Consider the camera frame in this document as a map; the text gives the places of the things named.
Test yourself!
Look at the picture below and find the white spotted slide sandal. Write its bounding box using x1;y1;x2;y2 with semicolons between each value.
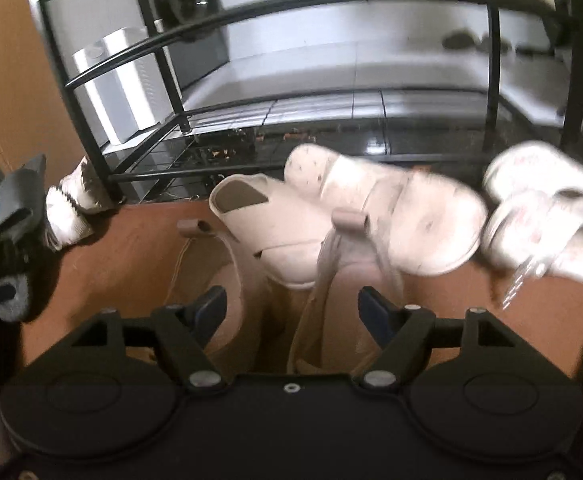
284;143;488;277

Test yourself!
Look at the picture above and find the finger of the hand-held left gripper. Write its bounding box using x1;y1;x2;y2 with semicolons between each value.
0;234;38;279

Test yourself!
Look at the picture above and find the brown cardboard box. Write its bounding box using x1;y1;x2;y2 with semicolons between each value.
0;0;85;176

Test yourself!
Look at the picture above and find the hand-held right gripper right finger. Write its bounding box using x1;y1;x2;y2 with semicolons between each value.
358;285;517;394

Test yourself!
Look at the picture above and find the white fuzzy shoe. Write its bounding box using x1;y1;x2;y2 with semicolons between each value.
46;156;118;252

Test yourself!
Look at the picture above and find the beige clog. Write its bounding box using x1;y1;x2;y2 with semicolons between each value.
208;173;337;290

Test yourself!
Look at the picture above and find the white strap sandal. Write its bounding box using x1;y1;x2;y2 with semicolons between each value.
482;141;583;202
482;189;583;311

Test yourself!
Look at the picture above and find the black metal shoe rack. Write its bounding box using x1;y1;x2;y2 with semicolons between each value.
28;0;583;203

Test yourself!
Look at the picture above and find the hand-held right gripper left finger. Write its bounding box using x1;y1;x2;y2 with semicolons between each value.
69;285;228;394

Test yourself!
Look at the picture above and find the black sandal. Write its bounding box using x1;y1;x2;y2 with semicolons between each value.
0;154;48;323

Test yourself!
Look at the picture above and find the white box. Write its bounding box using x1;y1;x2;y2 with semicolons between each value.
100;26;173;127
72;44;140;144

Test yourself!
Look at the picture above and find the pink lace-up heeled boot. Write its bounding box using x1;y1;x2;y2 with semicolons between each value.
176;217;273;357
286;207;408;377

